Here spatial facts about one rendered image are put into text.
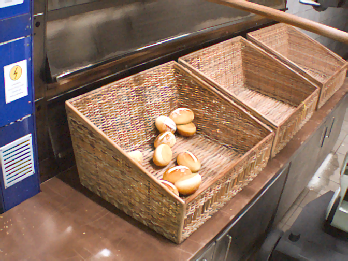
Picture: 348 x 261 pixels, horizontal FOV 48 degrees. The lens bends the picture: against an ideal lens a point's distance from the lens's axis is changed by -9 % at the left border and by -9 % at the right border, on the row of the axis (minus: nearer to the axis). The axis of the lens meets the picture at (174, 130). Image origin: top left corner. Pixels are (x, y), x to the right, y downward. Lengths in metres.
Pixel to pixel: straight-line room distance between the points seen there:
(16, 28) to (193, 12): 0.90
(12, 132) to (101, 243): 0.40
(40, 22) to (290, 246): 1.34
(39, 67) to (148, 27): 0.49
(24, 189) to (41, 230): 0.16
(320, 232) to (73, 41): 1.39
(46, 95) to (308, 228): 1.34
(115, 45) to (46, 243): 0.67
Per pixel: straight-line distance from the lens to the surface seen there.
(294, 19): 1.14
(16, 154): 1.24
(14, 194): 1.31
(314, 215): 2.13
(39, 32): 1.19
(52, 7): 1.20
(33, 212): 1.30
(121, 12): 1.45
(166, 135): 1.56
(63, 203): 1.32
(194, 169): 1.46
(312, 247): 1.91
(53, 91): 1.30
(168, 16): 1.64
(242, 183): 1.44
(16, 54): 1.12
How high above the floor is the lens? 1.43
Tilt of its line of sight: 29 degrees down
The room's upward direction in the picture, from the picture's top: 7 degrees clockwise
